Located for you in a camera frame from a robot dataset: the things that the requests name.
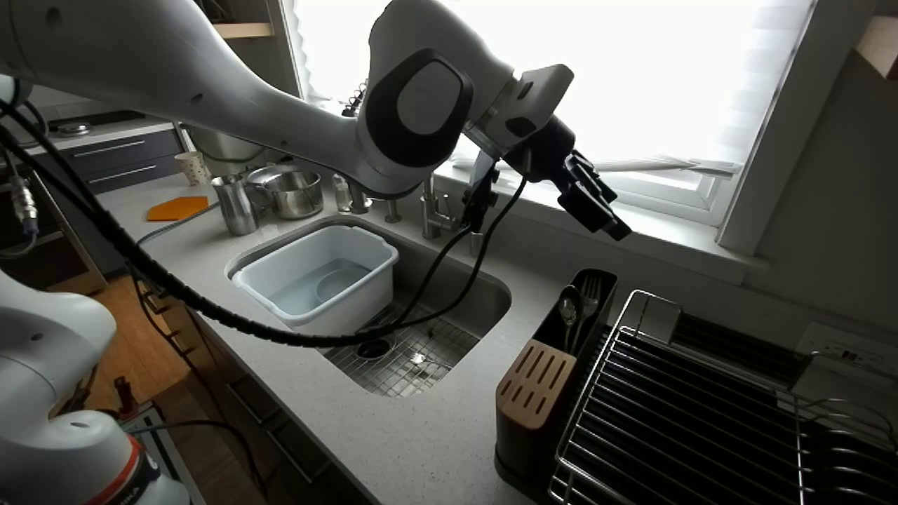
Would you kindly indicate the steel cup on counter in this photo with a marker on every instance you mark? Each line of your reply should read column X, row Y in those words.
column 236, row 207

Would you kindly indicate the black cutlery drying rack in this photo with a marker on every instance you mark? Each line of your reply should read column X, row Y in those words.
column 522, row 459

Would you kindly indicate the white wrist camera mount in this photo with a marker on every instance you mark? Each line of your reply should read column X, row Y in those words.
column 521, row 109

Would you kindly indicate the white plastic wash basin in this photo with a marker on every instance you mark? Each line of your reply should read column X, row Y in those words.
column 330, row 283

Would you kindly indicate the orange sponge cloth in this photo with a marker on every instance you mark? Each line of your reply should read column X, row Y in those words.
column 178, row 210

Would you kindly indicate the wire sink bottom grid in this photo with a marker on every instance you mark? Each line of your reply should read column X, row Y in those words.
column 417, row 358

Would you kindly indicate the black wire dish rack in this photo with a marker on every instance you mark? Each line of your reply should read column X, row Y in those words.
column 661, row 421

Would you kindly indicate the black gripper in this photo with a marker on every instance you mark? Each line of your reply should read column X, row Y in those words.
column 550, row 155

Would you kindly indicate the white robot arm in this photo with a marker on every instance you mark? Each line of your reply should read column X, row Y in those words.
column 430, row 85

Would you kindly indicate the metal spoon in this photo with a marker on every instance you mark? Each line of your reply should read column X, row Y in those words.
column 567, row 312

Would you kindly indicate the metal fork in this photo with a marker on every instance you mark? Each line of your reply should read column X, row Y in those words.
column 589, row 299

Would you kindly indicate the chrome spring kitchen faucet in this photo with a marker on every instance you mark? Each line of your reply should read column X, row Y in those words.
column 446, row 215

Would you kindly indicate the wooden knife block insert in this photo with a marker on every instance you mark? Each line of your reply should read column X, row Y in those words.
column 535, row 384

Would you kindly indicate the steel pot on counter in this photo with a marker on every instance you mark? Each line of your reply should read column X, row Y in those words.
column 285, row 191

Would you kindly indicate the steel kitchen sink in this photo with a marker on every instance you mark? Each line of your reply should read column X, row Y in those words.
column 427, row 285

